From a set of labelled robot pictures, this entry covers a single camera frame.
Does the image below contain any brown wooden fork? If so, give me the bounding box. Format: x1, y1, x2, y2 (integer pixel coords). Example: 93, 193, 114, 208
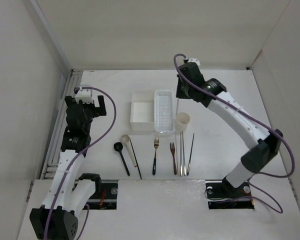
169, 142, 178, 175

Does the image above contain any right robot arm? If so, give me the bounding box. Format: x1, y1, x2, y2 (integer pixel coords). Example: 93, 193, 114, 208
176, 60, 283, 201

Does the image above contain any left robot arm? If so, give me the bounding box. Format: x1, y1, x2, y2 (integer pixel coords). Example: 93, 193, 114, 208
29, 95, 107, 240

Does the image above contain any white perforated basket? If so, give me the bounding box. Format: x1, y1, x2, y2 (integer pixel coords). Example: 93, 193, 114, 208
154, 90, 175, 136

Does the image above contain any black spoon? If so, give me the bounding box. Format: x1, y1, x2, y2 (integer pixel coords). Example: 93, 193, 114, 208
113, 142, 130, 176

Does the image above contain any cream paper cup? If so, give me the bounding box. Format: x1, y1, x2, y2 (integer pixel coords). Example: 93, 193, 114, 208
175, 112, 191, 132

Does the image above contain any cream wooden spoon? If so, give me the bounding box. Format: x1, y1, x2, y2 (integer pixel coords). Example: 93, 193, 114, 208
120, 134, 137, 167

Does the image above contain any dark thin chopstick left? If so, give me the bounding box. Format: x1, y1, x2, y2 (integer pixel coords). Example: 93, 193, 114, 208
129, 138, 143, 180

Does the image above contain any white square box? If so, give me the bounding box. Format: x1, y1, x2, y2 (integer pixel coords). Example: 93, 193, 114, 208
130, 90, 155, 132

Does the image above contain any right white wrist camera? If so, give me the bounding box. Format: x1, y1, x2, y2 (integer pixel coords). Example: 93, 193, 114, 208
183, 57, 201, 67

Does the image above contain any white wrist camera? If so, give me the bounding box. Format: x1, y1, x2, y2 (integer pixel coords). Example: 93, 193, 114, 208
183, 57, 201, 67
74, 85, 94, 104

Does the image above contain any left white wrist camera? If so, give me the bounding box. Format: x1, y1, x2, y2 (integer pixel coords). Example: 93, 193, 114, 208
74, 85, 94, 104

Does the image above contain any aluminium rail frame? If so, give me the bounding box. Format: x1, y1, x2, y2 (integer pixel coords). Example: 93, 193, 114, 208
36, 69, 83, 179

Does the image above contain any gold fork black handle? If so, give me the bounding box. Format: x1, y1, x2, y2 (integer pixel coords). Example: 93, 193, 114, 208
152, 137, 160, 176

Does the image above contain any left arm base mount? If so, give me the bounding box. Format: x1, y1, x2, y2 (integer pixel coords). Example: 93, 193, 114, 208
87, 180, 119, 210

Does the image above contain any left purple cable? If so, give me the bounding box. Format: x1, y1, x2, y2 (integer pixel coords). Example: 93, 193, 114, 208
43, 86, 117, 240

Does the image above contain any purple cable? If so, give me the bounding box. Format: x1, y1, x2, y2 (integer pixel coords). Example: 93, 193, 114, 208
173, 53, 296, 214
43, 86, 117, 240

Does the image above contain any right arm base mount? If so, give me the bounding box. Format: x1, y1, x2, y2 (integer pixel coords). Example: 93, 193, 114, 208
204, 180, 255, 210

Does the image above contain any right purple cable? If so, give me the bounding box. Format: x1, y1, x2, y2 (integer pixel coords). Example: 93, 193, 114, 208
173, 53, 296, 214

